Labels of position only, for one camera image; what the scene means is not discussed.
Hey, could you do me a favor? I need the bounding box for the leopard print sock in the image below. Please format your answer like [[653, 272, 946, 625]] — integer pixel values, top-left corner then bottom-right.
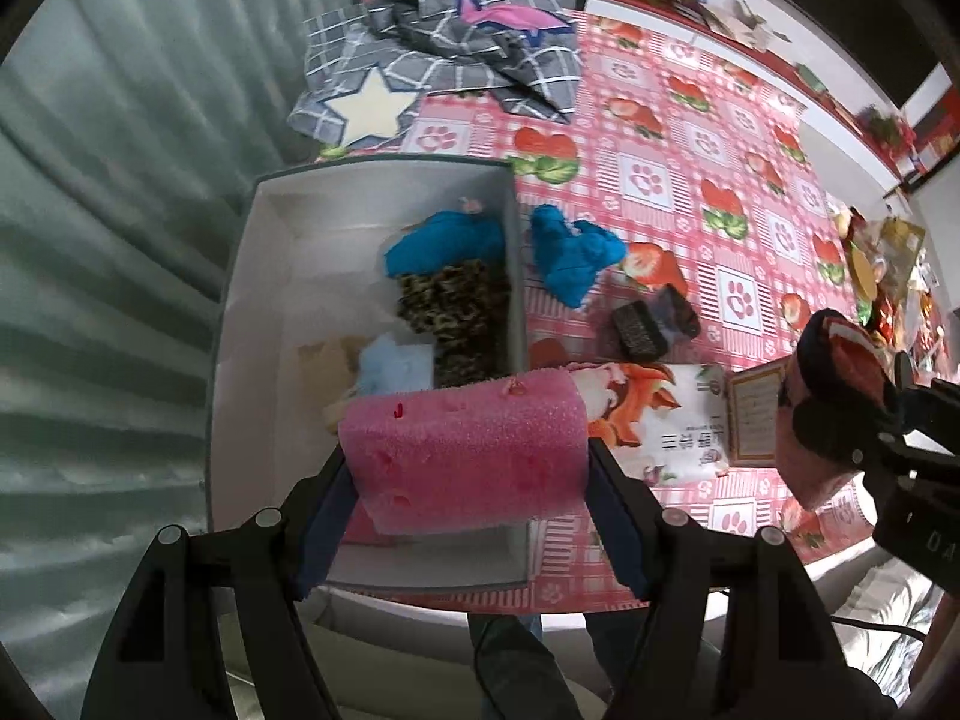
[[396, 259, 511, 389]]

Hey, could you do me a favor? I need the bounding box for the grey plaid quilt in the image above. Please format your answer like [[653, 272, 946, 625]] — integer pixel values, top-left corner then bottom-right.
[[289, 0, 584, 158]]

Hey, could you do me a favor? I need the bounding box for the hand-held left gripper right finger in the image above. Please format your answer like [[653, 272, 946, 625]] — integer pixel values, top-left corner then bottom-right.
[[585, 436, 852, 720]]

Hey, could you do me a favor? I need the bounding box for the person's leg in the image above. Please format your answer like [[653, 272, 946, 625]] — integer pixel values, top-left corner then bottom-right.
[[469, 611, 653, 720]]

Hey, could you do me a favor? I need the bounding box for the fox print tissue pack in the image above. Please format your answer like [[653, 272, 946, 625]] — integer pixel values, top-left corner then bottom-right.
[[566, 361, 732, 485]]

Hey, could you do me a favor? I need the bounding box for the pink sponge block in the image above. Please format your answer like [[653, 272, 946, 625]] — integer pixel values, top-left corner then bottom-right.
[[337, 369, 590, 547]]

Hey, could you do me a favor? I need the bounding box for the red and black sock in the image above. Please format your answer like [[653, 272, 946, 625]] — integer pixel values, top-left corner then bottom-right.
[[776, 307, 897, 511]]

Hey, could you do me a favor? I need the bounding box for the red green potted plant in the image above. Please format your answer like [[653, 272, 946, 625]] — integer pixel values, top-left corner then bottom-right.
[[859, 106, 912, 155]]

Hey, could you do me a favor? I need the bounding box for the brown card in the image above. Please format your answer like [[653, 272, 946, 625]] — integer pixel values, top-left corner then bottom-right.
[[726, 360, 796, 464]]

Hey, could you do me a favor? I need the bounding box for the light blue fluffy sock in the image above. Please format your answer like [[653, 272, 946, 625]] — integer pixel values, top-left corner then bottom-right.
[[354, 335, 436, 396]]

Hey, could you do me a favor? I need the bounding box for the pile of snack packets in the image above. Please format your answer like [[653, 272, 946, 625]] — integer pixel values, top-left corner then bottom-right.
[[829, 206, 960, 383]]

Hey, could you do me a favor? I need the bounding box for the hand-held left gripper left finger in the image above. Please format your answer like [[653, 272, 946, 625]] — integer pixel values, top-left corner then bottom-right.
[[79, 446, 362, 720]]

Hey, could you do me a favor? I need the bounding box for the beige knit sock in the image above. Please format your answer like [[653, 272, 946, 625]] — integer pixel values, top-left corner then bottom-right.
[[298, 337, 365, 432]]

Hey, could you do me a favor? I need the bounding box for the light grey cushion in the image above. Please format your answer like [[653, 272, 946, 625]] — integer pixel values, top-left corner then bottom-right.
[[810, 547, 947, 698]]

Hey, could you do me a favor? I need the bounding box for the dark grey sock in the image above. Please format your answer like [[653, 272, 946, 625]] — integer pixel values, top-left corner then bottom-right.
[[651, 287, 702, 338]]

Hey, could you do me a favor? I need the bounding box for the grey storage box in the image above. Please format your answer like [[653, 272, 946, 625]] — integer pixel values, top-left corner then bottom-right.
[[202, 154, 541, 593]]

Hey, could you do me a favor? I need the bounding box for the strawberry printed bed sheet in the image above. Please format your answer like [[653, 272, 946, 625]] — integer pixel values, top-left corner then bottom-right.
[[322, 11, 931, 612]]

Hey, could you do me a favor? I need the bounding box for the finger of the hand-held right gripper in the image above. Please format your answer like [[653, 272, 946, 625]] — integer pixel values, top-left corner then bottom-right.
[[891, 351, 960, 421], [855, 431, 923, 481]]

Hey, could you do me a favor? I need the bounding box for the black cable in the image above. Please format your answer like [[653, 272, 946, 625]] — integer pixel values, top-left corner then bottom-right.
[[825, 613, 935, 642]]

